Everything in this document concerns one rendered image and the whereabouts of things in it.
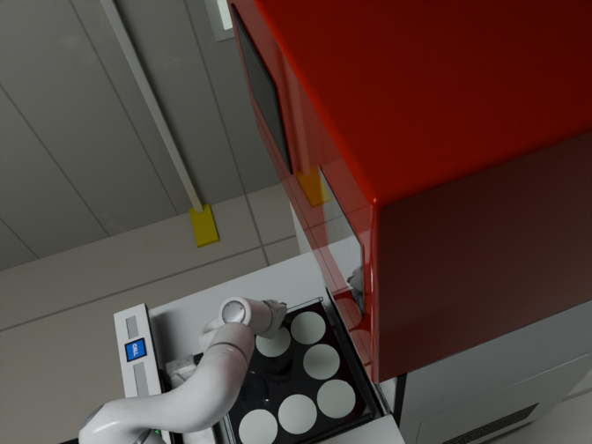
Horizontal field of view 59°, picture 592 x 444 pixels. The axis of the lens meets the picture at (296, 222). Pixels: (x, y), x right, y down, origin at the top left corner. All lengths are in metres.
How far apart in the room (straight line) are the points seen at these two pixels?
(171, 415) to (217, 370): 0.10
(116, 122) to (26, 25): 0.55
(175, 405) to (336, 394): 0.62
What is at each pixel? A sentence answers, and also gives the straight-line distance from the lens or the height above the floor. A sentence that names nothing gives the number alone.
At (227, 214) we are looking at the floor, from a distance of 2.95.
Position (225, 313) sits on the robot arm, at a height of 1.20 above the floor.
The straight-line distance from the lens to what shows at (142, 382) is 1.51.
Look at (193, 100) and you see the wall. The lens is 2.51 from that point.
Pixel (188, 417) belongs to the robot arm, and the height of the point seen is 1.43.
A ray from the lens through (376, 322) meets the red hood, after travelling 0.84.
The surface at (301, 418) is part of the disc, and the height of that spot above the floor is 0.90.
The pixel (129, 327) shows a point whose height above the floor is 0.96.
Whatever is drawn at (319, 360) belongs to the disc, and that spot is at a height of 0.90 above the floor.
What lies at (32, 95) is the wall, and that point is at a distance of 2.46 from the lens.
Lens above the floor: 2.27
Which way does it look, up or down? 53 degrees down
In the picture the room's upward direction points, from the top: 11 degrees counter-clockwise
